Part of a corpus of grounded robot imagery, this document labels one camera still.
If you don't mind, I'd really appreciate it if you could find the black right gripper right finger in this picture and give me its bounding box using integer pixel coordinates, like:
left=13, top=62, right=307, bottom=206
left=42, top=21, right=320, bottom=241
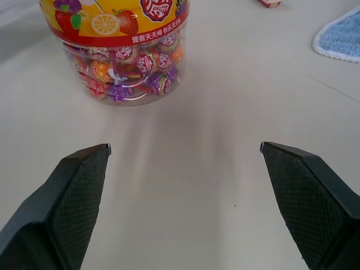
left=259, top=141, right=360, bottom=270

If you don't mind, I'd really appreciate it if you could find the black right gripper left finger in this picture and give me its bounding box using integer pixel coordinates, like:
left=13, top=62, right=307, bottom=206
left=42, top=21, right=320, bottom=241
left=0, top=143, right=113, bottom=270

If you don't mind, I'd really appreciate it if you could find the clear plastic lollipop jar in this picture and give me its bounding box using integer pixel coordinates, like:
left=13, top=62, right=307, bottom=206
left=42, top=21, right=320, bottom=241
left=38, top=0, right=188, bottom=107

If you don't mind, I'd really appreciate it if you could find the light blue fringed cloth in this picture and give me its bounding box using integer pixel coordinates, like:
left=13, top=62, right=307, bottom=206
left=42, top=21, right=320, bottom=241
left=311, top=5, right=360, bottom=64

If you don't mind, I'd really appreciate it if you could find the red and white small box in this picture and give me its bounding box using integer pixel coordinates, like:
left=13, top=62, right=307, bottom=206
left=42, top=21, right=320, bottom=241
left=257, top=0, right=283, bottom=10

